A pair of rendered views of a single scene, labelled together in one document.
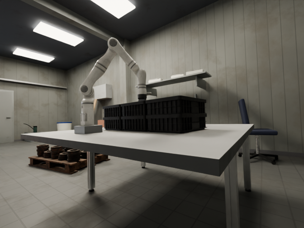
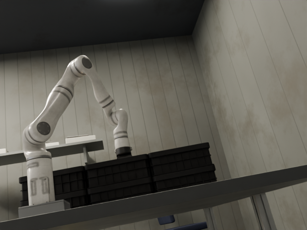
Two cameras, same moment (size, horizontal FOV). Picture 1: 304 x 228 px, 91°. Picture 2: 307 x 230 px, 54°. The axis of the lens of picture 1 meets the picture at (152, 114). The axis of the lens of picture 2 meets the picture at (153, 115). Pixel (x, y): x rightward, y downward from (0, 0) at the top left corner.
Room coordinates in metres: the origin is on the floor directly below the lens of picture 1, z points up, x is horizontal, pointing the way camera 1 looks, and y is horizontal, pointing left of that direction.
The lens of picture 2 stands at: (0.08, 1.03, 0.61)
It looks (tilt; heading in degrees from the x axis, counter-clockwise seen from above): 20 degrees up; 313
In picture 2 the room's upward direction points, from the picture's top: 12 degrees counter-clockwise
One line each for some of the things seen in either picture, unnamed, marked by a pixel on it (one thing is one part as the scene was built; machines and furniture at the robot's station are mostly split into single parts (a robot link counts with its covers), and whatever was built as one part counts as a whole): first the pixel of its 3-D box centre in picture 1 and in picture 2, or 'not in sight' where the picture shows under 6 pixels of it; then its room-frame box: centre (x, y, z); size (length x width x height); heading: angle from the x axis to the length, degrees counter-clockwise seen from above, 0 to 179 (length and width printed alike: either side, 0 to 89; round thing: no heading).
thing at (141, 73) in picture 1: (141, 78); (120, 124); (1.22, 0.07, 1.12); 0.09 x 0.07 x 0.15; 11
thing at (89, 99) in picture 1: (87, 95); (37, 143); (1.21, 0.52, 1.00); 0.09 x 0.09 x 0.17; 2
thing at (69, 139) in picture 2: (196, 73); (80, 142); (3.39, -1.03, 1.78); 0.40 x 0.38 x 0.10; 54
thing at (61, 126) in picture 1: (64, 130); not in sight; (7.05, 4.11, 0.38); 0.64 x 0.62 x 0.75; 144
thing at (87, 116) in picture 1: (87, 114); (40, 182); (1.21, 0.52, 0.84); 0.09 x 0.09 x 0.17; 57
